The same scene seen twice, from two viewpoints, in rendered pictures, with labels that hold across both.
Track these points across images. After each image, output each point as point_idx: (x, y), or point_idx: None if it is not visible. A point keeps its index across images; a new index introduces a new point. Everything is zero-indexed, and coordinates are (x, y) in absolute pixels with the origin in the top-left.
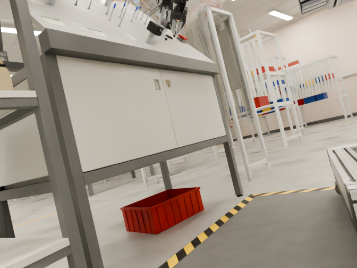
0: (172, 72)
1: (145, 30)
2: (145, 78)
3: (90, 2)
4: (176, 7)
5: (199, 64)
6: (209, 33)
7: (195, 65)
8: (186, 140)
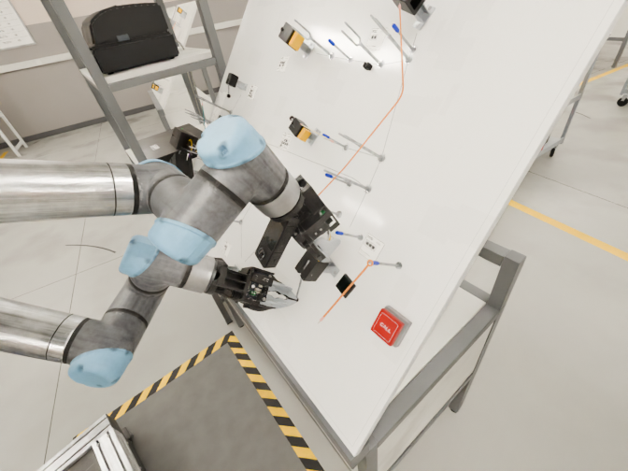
0: None
1: (292, 240)
2: None
3: (278, 141)
4: (242, 271)
5: (286, 377)
6: None
7: (276, 363)
8: (279, 370)
